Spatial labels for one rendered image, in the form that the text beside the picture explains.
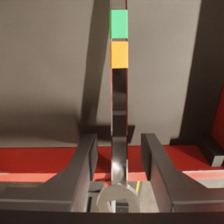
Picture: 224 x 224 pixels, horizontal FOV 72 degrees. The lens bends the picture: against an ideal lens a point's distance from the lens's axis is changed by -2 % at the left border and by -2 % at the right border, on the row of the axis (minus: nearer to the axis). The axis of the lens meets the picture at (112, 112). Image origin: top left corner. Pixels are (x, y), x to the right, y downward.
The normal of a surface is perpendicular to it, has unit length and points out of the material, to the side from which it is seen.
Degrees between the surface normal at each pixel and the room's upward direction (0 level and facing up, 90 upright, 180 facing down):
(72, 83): 0
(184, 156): 90
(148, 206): 0
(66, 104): 0
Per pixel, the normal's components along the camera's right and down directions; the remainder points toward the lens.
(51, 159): -0.04, -0.89
